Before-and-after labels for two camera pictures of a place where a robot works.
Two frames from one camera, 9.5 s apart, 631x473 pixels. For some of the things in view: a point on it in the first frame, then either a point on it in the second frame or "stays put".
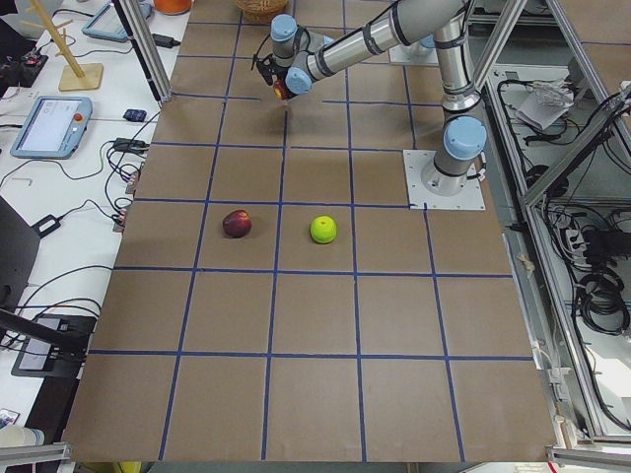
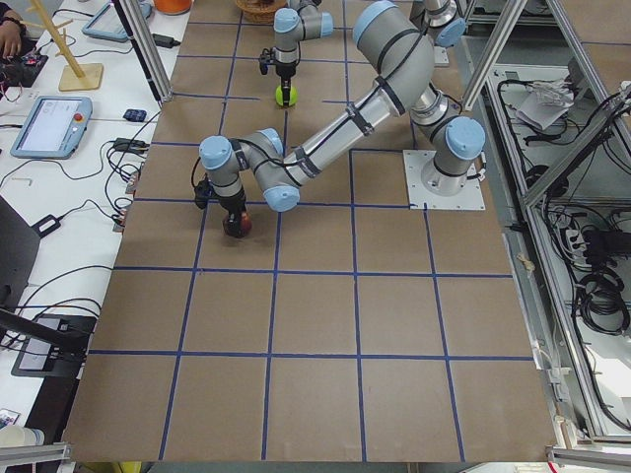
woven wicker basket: (261, 11) stays put
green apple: (323, 229) to (293, 97)
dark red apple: (237, 224) stays put
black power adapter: (166, 41) stays put
